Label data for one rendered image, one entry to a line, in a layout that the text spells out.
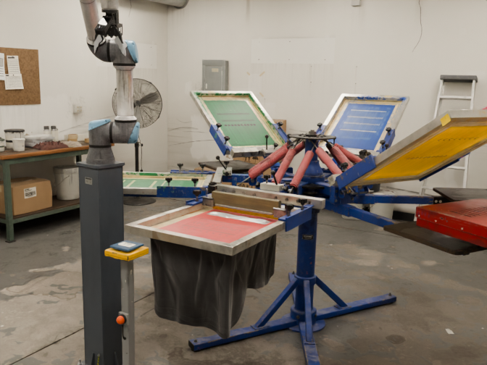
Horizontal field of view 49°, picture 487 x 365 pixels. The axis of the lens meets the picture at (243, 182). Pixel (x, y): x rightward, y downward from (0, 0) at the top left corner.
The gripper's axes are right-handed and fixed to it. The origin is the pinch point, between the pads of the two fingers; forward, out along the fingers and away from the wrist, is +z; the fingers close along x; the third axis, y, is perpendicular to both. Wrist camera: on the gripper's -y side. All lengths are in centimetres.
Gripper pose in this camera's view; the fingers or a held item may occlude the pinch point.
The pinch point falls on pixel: (109, 55)
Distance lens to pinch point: 257.6
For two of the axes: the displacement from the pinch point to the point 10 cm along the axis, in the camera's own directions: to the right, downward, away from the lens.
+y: 2.4, -3.4, 9.1
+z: -0.5, 9.3, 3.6
